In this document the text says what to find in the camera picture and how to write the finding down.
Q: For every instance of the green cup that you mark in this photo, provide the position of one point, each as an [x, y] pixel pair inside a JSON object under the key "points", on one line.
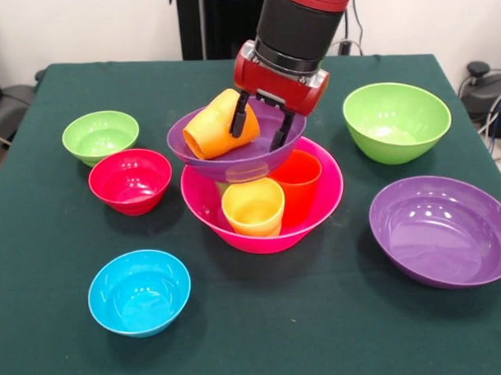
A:
{"points": [[222, 189]]}

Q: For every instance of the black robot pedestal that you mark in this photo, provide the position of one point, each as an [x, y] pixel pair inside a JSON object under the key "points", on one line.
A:
{"points": [[212, 24]]}

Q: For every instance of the red cup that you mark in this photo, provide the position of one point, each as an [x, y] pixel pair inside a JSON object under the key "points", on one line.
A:
{"points": [[300, 190]]}

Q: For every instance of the black floor stand base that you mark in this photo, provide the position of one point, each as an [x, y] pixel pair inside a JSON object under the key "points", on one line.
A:
{"points": [[5, 109], [483, 89]]}

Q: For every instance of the yellow cup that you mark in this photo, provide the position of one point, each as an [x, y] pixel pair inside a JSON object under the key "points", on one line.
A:
{"points": [[253, 212]]}

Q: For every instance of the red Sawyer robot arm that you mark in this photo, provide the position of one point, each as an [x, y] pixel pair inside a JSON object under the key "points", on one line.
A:
{"points": [[302, 21]]}

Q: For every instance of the orange cup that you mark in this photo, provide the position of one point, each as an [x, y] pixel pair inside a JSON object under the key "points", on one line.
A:
{"points": [[215, 129]]}

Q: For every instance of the small red bowl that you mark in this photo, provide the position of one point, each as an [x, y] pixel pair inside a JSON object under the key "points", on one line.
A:
{"points": [[129, 183]]}

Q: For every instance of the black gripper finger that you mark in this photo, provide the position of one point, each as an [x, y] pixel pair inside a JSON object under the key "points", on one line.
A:
{"points": [[281, 131], [238, 116]]}

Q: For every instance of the large pink bowl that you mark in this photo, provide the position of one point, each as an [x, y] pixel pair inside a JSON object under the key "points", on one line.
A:
{"points": [[328, 185]]}

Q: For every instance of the large green bowl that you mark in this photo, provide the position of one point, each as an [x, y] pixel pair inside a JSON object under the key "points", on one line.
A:
{"points": [[396, 116]]}

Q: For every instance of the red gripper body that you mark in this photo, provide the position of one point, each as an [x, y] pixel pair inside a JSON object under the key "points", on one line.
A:
{"points": [[284, 85]]}

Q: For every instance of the dark green tablecloth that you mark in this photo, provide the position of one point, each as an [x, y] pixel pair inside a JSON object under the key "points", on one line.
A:
{"points": [[280, 318]]}

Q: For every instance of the small green bowl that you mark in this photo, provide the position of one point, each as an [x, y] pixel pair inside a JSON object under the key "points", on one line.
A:
{"points": [[100, 137]]}

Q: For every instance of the blue bowl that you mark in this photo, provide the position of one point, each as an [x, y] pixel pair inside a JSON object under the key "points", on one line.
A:
{"points": [[139, 294]]}

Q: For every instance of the purple bowl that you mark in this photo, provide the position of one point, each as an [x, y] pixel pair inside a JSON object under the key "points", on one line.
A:
{"points": [[441, 234], [241, 161]]}

